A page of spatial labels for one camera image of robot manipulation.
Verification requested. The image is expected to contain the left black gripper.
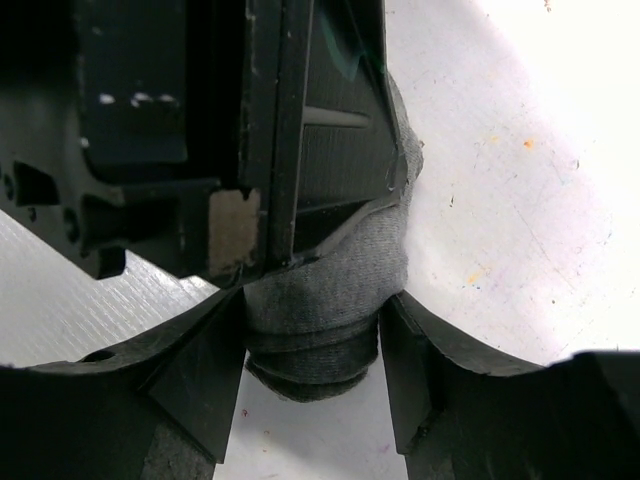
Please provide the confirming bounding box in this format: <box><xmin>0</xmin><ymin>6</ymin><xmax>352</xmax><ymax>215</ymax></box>
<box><xmin>1</xmin><ymin>1</ymin><xmax>280</xmax><ymax>289</ymax></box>

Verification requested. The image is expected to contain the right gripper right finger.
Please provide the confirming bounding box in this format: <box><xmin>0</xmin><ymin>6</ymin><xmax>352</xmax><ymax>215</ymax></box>
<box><xmin>379</xmin><ymin>293</ymin><xmax>639</xmax><ymax>480</ymax></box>

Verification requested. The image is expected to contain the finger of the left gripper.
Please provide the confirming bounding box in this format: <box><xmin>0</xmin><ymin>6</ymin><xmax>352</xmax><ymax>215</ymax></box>
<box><xmin>267</xmin><ymin>1</ymin><xmax>408</xmax><ymax>268</ymax></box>

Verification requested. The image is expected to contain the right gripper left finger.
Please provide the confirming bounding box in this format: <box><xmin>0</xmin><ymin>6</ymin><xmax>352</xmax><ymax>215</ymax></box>
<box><xmin>1</xmin><ymin>289</ymin><xmax>245</xmax><ymax>479</ymax></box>

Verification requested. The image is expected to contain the grey striped sock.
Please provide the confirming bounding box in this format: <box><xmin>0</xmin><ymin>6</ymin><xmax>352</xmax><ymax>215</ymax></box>
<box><xmin>244</xmin><ymin>83</ymin><xmax>423</xmax><ymax>403</ymax></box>

